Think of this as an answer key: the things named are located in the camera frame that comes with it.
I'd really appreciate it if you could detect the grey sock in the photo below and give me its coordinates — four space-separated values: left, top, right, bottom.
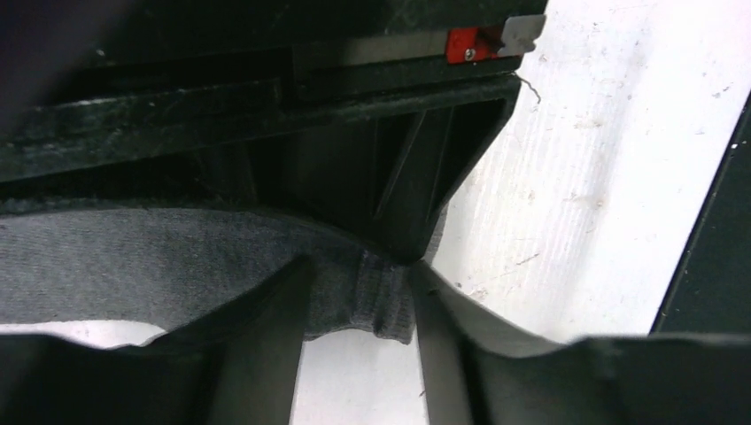
1 209 414 344

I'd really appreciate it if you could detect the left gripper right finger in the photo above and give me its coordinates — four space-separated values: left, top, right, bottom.
408 262 750 424

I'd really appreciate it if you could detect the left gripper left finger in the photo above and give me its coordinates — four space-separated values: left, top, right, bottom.
1 256 316 424

